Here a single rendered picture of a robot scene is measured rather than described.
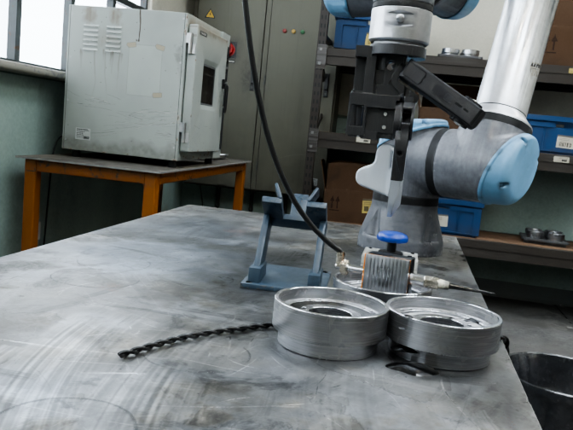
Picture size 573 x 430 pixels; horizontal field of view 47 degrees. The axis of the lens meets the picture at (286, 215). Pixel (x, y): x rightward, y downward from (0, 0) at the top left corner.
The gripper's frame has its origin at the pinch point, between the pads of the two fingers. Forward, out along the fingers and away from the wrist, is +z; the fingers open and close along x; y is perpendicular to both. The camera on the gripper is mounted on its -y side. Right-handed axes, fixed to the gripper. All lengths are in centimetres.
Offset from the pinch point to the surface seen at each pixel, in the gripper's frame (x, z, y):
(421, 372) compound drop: 30.9, 10.4, -4.1
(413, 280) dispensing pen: 17.3, 5.5, -2.9
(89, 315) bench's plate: 29.1, 10.6, 26.9
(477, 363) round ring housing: 27.7, 9.9, -9.0
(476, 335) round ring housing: 28.9, 7.2, -8.4
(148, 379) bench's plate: 41.3, 10.6, 15.8
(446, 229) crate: -328, 43, -28
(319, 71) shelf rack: -318, -45, 59
